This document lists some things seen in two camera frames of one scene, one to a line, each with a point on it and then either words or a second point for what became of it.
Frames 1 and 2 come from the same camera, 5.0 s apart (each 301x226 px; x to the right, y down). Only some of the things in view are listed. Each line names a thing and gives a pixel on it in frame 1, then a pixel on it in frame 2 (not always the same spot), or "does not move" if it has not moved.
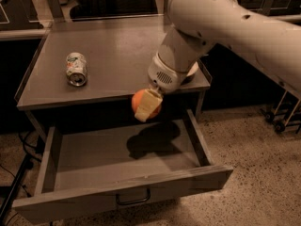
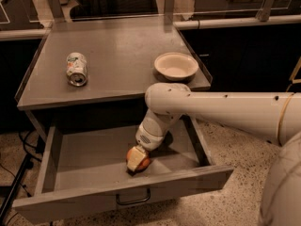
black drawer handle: x=134 y=201 does not move
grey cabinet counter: x=83 y=63 does not move
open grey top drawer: x=101 y=166 does not move
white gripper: x=164 y=74 -> x=149 y=139
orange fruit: x=135 y=103 -> x=144 y=163
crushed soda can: x=76 y=69 does not move
